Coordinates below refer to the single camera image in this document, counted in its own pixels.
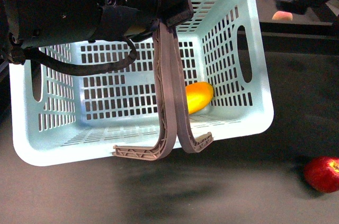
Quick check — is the yellow mango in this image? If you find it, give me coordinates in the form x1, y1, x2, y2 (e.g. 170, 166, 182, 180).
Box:
185, 82, 214, 114

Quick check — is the light blue plastic basket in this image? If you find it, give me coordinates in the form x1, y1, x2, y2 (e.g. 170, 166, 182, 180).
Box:
10, 0, 273, 166

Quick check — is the peach at tray front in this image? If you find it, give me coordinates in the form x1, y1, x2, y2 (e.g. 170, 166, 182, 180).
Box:
272, 11, 293, 21

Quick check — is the black fruit display tray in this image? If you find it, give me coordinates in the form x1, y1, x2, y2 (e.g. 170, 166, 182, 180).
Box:
256, 0, 338, 36

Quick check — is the red apple on table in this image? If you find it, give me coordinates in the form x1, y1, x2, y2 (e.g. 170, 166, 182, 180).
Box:
304, 156, 338, 193

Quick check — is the black braided cable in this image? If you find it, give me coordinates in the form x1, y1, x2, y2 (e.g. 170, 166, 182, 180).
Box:
5, 35, 138, 77

